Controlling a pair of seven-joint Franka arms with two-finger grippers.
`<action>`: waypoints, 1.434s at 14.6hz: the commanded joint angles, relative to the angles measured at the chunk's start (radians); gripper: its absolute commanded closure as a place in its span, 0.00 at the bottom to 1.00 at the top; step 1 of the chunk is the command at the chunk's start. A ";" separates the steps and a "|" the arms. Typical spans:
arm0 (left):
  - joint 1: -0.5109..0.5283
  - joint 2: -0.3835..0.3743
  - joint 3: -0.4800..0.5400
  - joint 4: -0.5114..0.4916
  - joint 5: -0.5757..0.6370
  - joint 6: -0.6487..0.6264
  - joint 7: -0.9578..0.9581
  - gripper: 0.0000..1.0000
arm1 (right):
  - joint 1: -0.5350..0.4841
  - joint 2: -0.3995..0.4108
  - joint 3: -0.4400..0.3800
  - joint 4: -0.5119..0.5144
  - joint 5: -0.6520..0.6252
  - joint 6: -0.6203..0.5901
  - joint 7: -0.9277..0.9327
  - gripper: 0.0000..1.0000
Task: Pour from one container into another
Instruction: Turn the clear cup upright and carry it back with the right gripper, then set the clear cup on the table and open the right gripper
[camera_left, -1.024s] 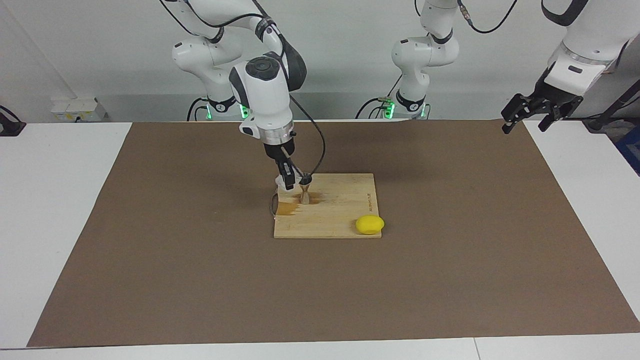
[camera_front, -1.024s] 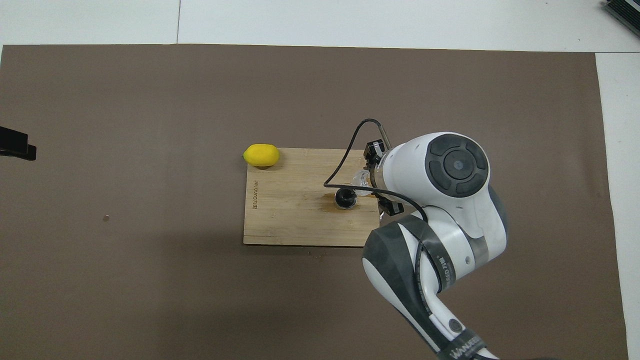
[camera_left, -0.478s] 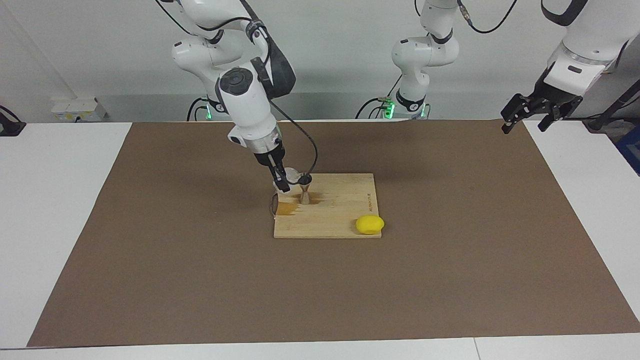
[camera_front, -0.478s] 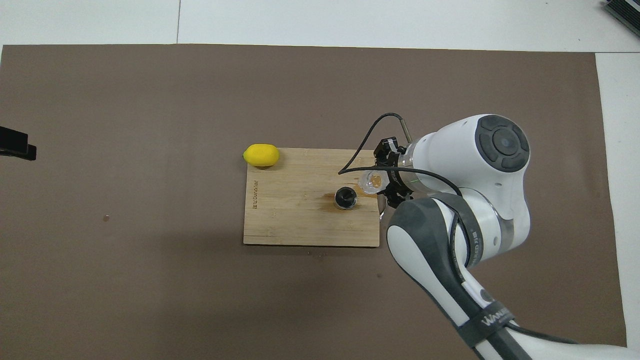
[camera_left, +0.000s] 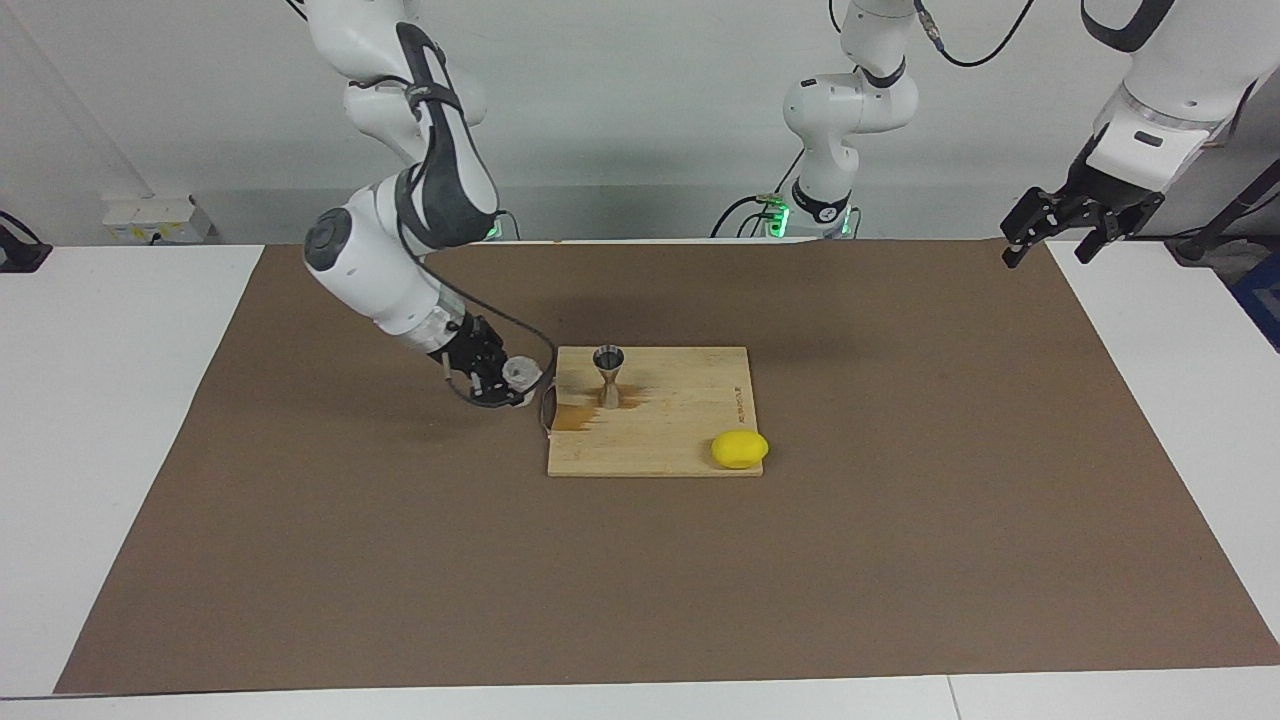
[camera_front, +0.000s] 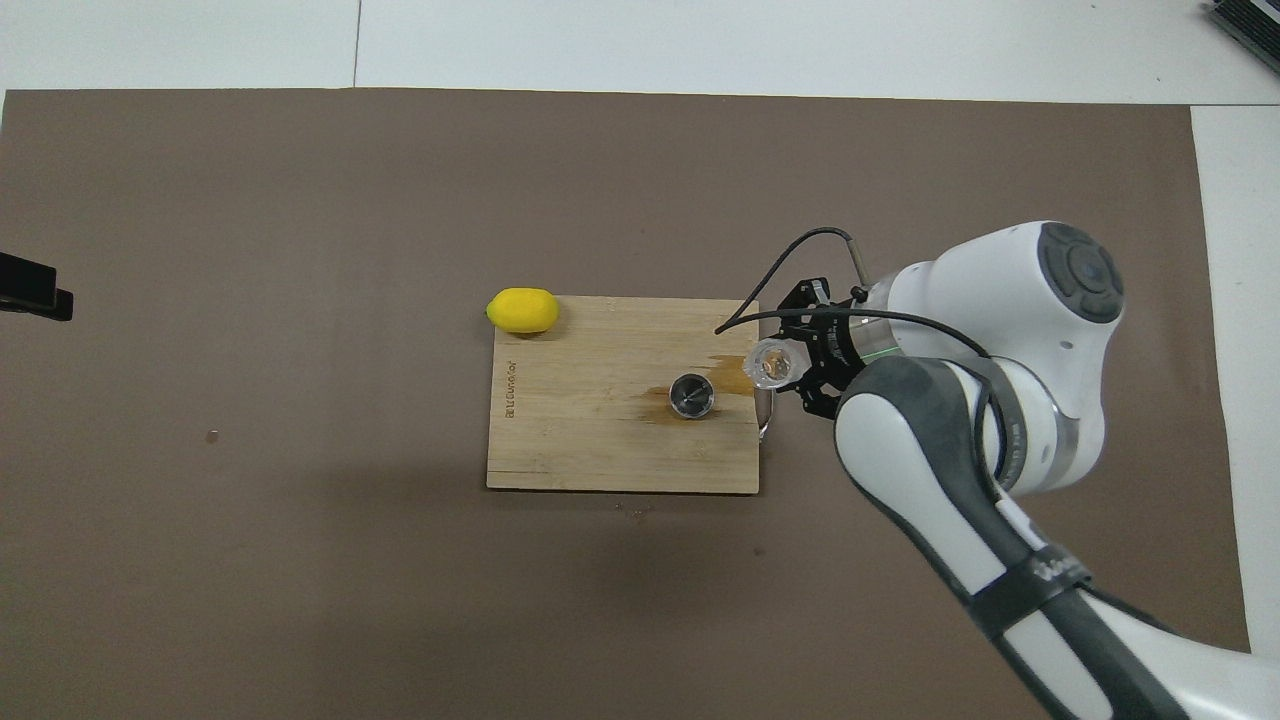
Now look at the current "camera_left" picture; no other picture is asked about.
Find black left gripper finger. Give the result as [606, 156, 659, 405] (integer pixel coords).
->
[1075, 190, 1167, 265]
[1003, 186, 1066, 269]

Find clear plastic cup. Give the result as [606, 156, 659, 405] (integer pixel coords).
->
[500, 357, 544, 401]

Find steel jigger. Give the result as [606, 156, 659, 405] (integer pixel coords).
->
[593, 345, 627, 410]

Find black stand pole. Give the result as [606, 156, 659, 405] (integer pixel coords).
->
[1165, 160, 1280, 266]

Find blue floor object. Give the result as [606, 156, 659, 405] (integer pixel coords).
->
[1232, 250, 1280, 351]

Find wooden cutting board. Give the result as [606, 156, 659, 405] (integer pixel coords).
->
[540, 346, 764, 478]

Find brown table mat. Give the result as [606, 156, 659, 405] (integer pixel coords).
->
[55, 240, 1280, 694]

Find yellow lemon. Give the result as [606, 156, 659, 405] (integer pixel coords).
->
[711, 430, 770, 470]

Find white power strip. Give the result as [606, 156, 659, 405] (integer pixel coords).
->
[102, 197, 216, 244]

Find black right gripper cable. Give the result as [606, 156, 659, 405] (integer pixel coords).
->
[405, 250, 558, 406]

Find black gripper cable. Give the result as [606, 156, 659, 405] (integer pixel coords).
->
[405, 250, 558, 406]
[826, 0, 1036, 69]

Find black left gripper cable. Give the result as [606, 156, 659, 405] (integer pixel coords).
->
[826, 0, 1036, 69]

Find black left base cables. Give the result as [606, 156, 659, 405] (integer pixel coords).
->
[712, 150, 806, 239]

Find black clamp mount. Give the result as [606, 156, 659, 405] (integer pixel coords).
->
[0, 210, 53, 273]

